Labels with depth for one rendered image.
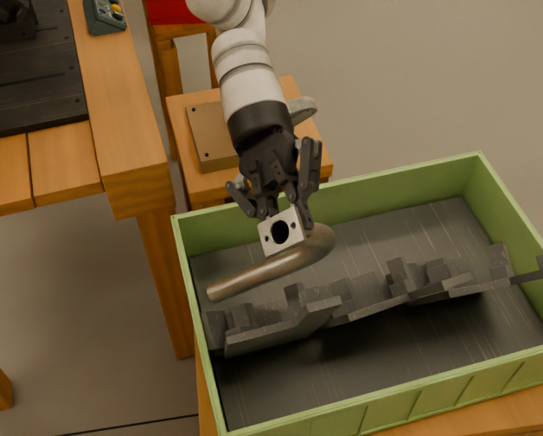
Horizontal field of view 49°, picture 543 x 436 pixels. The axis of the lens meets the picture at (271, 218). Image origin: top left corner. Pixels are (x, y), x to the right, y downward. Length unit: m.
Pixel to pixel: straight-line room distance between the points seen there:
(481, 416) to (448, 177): 0.46
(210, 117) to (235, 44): 0.64
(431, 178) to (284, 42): 1.99
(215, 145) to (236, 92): 0.60
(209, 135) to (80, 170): 0.28
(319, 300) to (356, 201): 0.46
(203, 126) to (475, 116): 1.72
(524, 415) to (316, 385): 0.36
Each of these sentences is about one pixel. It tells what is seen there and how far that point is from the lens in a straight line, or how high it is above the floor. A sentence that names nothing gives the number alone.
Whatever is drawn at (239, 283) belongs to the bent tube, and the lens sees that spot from 0.85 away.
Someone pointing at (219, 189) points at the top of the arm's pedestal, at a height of 0.85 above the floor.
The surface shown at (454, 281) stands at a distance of 0.82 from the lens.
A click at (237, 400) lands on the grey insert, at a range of 1.02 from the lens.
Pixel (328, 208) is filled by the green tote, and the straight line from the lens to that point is 1.17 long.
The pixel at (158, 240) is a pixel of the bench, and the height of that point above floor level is 0.64.
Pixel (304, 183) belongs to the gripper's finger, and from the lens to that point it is 0.65.
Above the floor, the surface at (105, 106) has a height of 0.90.
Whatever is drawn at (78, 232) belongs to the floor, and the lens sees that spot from 2.36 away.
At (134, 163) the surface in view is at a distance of 1.27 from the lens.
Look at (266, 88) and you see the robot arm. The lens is 0.70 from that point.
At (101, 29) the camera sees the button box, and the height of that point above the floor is 0.91.
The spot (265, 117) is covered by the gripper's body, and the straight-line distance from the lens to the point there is 0.68.
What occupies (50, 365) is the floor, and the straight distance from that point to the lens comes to 2.10.
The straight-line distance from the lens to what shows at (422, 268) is 1.07.
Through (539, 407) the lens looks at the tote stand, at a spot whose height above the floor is 0.79.
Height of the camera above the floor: 1.80
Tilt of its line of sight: 52 degrees down
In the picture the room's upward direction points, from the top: straight up
